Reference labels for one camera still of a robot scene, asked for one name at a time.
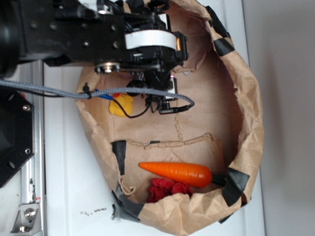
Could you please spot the brown paper bag bin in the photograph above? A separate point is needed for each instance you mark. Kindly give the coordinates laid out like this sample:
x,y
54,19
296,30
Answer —
x,y
223,131

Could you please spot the orange toy carrot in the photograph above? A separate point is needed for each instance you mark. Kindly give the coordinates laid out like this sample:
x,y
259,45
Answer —
x,y
194,175

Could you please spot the red cloth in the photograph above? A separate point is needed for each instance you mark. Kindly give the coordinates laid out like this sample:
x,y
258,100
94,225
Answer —
x,y
161,188

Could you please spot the yellow rubber duck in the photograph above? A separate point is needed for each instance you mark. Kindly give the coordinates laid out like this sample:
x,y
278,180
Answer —
x,y
121,105

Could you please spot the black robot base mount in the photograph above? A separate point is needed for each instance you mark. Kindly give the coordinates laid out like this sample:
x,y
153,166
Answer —
x,y
16,133

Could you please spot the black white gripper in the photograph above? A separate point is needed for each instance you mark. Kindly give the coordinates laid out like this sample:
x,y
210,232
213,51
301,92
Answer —
x,y
146,47

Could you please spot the aluminium frame rail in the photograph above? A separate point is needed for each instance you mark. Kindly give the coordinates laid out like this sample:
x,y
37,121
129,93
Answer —
x,y
33,172

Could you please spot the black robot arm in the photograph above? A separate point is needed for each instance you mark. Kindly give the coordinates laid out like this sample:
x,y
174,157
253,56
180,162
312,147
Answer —
x,y
57,32

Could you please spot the metal corner bracket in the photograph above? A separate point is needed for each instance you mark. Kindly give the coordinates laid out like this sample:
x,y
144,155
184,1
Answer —
x,y
28,220

